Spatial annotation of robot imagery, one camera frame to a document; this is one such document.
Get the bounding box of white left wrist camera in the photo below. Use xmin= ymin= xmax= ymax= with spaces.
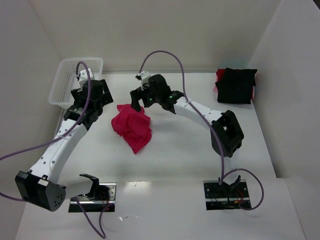
xmin=76 ymin=68 xmax=95 ymax=88

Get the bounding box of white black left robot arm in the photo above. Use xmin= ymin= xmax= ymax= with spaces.
xmin=15 ymin=79 xmax=114 ymax=212

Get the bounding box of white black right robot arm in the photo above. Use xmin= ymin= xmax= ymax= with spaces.
xmin=130 ymin=71 xmax=244 ymax=158

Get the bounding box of black folded t shirt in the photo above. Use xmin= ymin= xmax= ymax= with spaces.
xmin=215 ymin=67 xmax=258 ymax=105

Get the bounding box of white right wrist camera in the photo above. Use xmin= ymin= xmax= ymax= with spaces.
xmin=135 ymin=71 xmax=151 ymax=91

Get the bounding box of crimson red t shirt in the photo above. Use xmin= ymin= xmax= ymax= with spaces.
xmin=111 ymin=104 xmax=152 ymax=155

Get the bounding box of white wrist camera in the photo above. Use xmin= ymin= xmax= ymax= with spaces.
xmin=135 ymin=71 xmax=151 ymax=91
xmin=76 ymin=68 xmax=95 ymax=88

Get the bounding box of pink folded t shirt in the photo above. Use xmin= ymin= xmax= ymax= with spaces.
xmin=212 ymin=84 xmax=218 ymax=93

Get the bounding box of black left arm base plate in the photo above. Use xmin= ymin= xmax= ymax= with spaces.
xmin=76 ymin=182 xmax=117 ymax=213

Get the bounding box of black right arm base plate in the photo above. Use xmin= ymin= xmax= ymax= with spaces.
xmin=203 ymin=180 xmax=252 ymax=211

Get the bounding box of white plastic perforated basket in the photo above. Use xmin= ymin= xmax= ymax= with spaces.
xmin=48 ymin=57 xmax=104 ymax=109

